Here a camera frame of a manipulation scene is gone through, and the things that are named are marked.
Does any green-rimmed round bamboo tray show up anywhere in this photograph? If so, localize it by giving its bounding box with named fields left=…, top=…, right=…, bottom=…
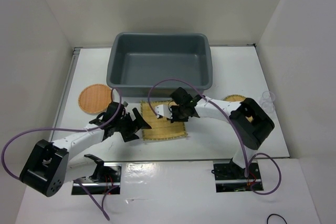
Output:
left=223, top=94, right=246, bottom=115

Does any orange round woven tray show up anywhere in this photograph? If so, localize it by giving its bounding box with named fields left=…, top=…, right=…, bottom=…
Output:
left=78, top=84, right=113, bottom=114

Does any purple cable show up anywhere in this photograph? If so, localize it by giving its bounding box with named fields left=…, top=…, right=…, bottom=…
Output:
left=147, top=78, right=282, bottom=196
left=1, top=87, right=124, bottom=221

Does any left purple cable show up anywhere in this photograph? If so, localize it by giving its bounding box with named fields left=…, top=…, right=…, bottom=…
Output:
left=1, top=87, right=124, bottom=221

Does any far clear plastic cup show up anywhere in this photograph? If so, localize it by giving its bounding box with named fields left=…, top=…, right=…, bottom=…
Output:
left=259, top=91, right=276, bottom=104

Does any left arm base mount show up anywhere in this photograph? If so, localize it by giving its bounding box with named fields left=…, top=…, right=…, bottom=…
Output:
left=66, top=154, right=122, bottom=195

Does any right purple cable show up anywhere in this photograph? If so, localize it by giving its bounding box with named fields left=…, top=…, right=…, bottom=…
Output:
left=147, top=78, right=282, bottom=196

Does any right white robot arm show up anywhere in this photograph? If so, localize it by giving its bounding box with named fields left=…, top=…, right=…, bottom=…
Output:
left=170, top=88, right=275, bottom=178

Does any square bamboo mat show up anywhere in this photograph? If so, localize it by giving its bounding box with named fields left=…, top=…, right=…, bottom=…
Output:
left=140, top=101, right=188, bottom=141

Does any black cable loop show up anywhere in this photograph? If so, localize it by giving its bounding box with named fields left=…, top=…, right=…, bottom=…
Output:
left=267, top=214, right=287, bottom=224

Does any clear plastic cup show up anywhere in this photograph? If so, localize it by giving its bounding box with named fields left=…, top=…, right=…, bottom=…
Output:
left=259, top=91, right=276, bottom=104
left=260, top=101, right=275, bottom=114

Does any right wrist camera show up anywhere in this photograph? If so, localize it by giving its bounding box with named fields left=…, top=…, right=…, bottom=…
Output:
left=154, top=104, right=173, bottom=120

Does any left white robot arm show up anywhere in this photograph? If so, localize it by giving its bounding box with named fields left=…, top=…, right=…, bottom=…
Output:
left=19, top=102, right=151, bottom=197

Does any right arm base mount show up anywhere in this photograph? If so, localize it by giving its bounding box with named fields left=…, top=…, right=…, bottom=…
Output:
left=211, top=160, right=264, bottom=193

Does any near clear plastic cup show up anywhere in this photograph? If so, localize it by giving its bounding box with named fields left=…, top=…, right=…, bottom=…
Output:
left=260, top=101, right=275, bottom=114

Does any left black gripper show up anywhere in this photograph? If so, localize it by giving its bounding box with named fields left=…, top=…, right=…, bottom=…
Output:
left=114, top=108, right=151, bottom=142

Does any grey plastic bin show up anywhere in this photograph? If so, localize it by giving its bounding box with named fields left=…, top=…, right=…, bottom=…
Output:
left=106, top=33, right=213, bottom=98

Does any aluminium frame rail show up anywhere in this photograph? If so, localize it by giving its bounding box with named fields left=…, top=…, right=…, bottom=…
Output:
left=52, top=47, right=81, bottom=130

